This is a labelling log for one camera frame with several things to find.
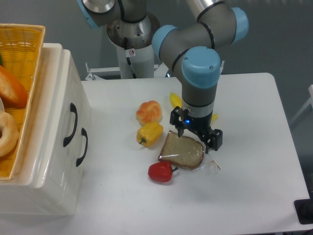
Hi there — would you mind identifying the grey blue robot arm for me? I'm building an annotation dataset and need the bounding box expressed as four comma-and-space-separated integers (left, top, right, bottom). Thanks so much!
78, 0, 249, 151

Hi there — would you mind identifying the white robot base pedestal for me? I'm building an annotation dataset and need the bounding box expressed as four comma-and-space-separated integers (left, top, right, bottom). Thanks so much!
106, 9, 160, 79

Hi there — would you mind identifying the white drawer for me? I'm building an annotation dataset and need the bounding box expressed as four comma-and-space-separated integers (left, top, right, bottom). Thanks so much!
36, 49, 91, 191
35, 101, 90, 215

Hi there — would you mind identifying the red bell pepper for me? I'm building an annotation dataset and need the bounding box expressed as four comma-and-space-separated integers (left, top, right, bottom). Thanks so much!
148, 161, 178, 183

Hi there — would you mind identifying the orange swirl bread roll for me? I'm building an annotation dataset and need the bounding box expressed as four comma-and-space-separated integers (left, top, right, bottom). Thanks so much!
135, 100, 162, 126

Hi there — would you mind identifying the bagged bread slice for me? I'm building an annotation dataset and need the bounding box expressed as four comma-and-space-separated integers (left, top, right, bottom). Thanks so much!
157, 131, 221, 174

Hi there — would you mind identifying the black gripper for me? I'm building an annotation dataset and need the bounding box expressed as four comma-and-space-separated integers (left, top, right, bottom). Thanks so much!
170, 106, 223, 154

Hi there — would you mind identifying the white drawer cabinet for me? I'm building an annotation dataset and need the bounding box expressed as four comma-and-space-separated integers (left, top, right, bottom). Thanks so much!
0, 43, 91, 216

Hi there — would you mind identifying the black device at edge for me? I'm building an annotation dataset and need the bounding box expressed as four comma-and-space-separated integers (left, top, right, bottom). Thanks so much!
294, 199, 313, 225

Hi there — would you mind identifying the yellow banana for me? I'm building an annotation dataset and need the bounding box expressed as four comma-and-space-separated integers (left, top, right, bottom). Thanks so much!
169, 93, 218, 121

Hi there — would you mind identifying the white chair frame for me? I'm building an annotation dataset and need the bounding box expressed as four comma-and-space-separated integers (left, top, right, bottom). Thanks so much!
289, 85, 313, 130

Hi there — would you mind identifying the beige bagel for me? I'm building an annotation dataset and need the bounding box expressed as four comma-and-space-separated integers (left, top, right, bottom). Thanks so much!
0, 111, 19, 157

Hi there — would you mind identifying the yellow bell pepper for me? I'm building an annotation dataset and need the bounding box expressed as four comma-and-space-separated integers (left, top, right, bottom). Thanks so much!
136, 121, 163, 147

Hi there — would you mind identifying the yellow wicker basket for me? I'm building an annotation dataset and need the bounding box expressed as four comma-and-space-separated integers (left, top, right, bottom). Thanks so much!
0, 23, 45, 181

